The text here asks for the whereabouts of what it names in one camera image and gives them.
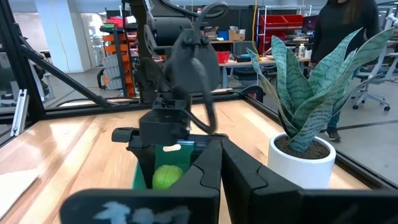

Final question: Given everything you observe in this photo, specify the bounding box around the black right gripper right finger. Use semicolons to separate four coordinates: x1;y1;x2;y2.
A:
221;138;398;224

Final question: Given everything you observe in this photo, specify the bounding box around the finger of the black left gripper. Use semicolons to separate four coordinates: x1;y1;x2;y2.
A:
127;146;156;190
194;141;215;165

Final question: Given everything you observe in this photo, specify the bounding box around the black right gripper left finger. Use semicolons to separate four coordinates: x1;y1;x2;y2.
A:
59;139;222;224

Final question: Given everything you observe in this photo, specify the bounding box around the green toy cabbage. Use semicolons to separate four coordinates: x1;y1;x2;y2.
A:
151;164;184;190

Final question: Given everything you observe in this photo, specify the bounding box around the white round plant pot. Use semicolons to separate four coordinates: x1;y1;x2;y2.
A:
267;133;337;190

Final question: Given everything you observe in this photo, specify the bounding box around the red plastic bin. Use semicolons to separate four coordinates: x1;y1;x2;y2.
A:
216;50;230;65

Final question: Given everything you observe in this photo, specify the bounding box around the wooden workbench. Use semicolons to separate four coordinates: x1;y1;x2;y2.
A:
217;55;312;90

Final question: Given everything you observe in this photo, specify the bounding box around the green snake plant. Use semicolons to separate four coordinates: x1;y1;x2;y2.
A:
246;26;395;153

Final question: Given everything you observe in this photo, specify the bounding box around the cardboard box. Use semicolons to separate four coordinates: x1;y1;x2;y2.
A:
228;29;246;42

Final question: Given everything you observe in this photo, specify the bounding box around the white cloth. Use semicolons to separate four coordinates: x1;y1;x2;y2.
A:
0;169;40;220

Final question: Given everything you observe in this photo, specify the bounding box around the metal rack with red bins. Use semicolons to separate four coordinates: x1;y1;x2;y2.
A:
256;4;313;55

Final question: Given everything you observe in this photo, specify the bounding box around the white office chair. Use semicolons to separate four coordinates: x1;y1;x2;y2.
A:
351;51;398;112

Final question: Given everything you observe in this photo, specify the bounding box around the person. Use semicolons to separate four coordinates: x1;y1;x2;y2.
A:
309;0;381;142

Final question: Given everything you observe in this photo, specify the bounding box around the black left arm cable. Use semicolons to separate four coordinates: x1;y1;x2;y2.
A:
183;1;230;135

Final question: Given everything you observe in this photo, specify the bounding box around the black diagonal frame brace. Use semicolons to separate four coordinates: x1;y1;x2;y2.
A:
20;45;114;108

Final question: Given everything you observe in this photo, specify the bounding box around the silver aluminium bracket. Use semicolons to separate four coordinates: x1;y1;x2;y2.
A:
10;89;30;138

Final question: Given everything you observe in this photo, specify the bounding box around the yellow hanging cable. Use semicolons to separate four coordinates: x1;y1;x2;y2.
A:
251;0;262;60

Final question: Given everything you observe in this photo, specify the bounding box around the black frame post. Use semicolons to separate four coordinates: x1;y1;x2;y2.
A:
0;0;46;121

